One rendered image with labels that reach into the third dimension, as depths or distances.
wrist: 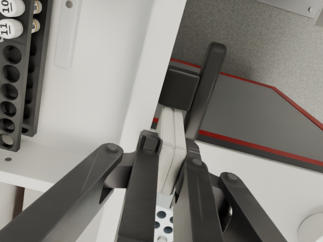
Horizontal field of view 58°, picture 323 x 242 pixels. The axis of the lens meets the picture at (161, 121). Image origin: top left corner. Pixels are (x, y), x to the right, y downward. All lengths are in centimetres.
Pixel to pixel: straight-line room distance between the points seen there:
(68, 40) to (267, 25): 95
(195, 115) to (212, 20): 92
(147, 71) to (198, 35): 94
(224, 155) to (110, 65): 20
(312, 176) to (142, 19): 31
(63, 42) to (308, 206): 39
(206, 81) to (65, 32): 13
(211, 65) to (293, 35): 101
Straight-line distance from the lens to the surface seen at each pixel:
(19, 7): 22
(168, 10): 18
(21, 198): 55
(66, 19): 27
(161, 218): 41
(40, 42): 26
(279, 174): 43
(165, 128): 18
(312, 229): 48
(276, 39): 118
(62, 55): 28
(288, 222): 49
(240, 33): 114
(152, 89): 19
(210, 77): 20
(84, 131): 31
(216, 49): 20
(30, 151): 32
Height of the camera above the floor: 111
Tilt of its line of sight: 68 degrees down
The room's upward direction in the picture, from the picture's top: 176 degrees counter-clockwise
